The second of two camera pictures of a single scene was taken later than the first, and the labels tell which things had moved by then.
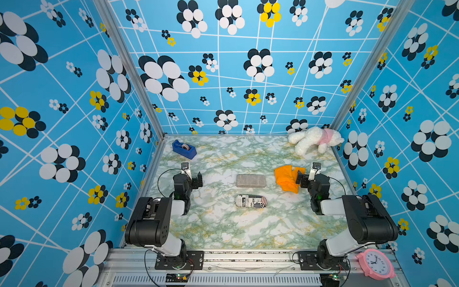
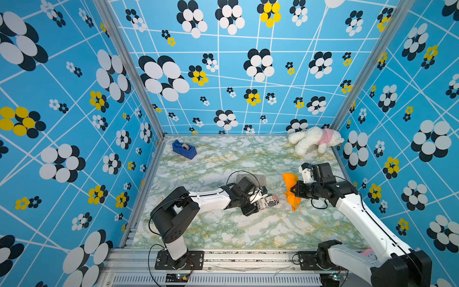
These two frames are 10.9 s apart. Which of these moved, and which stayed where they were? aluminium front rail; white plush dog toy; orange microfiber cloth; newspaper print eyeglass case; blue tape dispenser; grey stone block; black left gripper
Moved: newspaper print eyeglass case; orange microfiber cloth; black left gripper
Stayed: white plush dog toy; blue tape dispenser; grey stone block; aluminium front rail
